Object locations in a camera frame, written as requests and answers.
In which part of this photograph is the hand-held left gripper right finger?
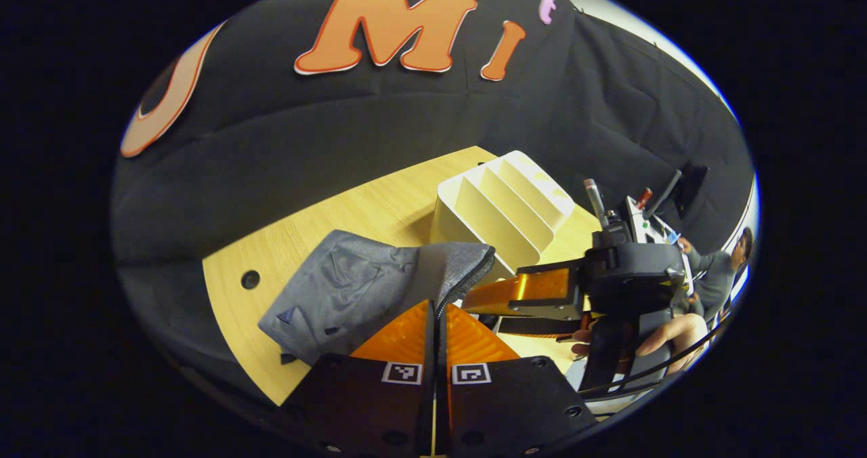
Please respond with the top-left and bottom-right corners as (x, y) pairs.
(436, 303), (601, 457)

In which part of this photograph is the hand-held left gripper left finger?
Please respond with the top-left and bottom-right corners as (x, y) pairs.
(274, 299), (436, 457)

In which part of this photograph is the white bookshelf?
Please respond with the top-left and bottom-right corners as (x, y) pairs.
(429, 150), (577, 283)

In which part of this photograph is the grey schoolbag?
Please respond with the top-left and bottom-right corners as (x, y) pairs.
(257, 229), (497, 368)

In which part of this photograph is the white side desk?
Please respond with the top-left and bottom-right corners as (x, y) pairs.
(620, 194), (696, 297)

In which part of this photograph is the black monitor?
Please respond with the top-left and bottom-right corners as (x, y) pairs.
(650, 163), (709, 219)

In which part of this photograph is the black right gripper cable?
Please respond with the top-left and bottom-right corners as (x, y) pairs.
(576, 319), (720, 400)

